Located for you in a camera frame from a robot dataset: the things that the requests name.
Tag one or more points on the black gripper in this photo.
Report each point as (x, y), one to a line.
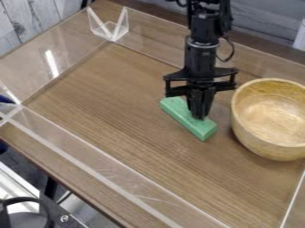
(199, 75)

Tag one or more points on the clear acrylic tray walls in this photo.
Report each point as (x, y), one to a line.
(87, 83)

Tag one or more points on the brown wooden bowl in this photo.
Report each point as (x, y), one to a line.
(267, 118)

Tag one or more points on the black table leg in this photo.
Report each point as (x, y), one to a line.
(51, 188)

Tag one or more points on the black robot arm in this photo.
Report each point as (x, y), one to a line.
(210, 21)

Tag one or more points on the grey metal bracket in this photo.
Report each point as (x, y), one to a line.
(61, 219)

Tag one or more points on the blue object at edge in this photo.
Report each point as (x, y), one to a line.
(4, 99)

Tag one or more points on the green rectangular block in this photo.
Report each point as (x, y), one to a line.
(175, 107)

